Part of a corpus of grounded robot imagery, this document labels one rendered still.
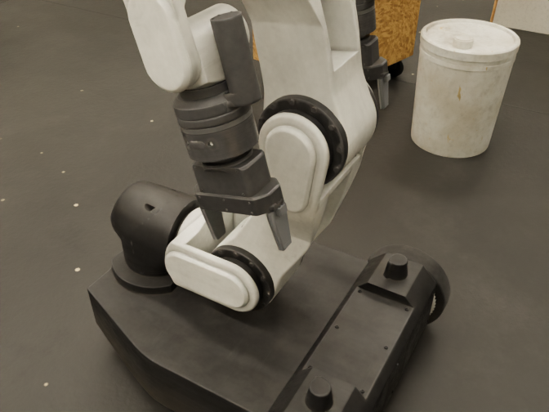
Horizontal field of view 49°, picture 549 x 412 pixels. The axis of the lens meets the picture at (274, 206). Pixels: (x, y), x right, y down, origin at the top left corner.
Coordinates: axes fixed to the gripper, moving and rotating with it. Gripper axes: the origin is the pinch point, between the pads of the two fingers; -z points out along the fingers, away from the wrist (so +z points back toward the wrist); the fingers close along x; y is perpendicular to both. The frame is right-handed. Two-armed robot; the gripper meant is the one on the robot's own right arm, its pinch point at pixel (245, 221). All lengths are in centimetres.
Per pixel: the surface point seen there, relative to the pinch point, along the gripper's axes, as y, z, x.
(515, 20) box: 257, -49, -27
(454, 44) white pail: 126, -18, -14
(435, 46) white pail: 123, -17, -19
